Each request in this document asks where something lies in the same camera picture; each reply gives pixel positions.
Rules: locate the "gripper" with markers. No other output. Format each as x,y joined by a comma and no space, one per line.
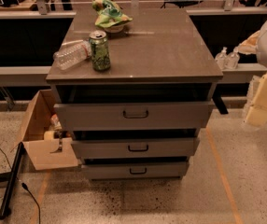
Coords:
256,115

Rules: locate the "green rice chip bag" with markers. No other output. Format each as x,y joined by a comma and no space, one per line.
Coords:
109,14

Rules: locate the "white paper bowl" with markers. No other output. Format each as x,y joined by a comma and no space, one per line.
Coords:
115,29

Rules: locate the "right clear sanitizer bottle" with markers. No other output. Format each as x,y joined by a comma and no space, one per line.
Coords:
233,59

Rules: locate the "clear sanitizer bottle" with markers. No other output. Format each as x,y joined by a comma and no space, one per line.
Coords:
221,58
233,59

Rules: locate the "left clear sanitizer bottle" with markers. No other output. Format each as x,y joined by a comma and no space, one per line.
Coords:
221,58

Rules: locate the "middle grey drawer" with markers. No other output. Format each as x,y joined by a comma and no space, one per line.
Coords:
135,148

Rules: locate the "grey drawer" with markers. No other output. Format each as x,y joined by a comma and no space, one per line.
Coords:
133,116
136,170
135,148

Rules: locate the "grey drawer cabinet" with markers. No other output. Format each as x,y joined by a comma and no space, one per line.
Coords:
159,57

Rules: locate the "bottom grey drawer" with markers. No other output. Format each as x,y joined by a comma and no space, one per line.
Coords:
136,170

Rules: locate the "top grey drawer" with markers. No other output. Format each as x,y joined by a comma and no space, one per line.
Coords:
133,116

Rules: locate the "green soda can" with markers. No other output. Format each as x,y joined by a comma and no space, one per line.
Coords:
99,50

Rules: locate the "clear plastic water bottle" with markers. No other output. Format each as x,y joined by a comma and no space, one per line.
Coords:
69,57

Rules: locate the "tape roll in box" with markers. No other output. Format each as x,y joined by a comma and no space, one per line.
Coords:
49,135

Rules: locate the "open cardboard box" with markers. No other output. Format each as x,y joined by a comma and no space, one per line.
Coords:
43,153

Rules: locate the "black bar on floor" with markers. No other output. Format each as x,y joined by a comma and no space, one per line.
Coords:
12,177

